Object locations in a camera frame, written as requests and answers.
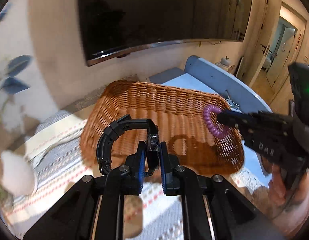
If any white ribbed vase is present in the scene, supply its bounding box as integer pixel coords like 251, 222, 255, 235
0, 151, 37, 197

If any black bangle bracelet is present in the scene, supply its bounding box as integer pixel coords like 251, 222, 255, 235
96, 114, 160, 177

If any wall mounted television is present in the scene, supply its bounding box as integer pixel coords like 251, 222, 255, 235
78, 0, 252, 66

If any purple spiral hair tie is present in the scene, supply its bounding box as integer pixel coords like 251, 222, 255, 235
203, 104, 232, 139

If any artificial flower bouquet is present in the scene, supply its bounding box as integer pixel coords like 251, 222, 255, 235
0, 2, 33, 123

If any striped woven table mat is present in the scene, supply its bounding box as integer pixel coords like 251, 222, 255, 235
4, 109, 270, 240

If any white kettle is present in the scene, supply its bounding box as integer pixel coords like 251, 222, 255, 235
215, 56, 231, 68

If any brown wicker basket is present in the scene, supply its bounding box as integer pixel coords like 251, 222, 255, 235
80, 80, 244, 176

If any right hand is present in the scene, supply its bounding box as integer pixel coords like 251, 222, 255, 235
268, 164, 309, 239

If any wooden door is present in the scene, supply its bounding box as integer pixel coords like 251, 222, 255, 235
247, 0, 308, 104

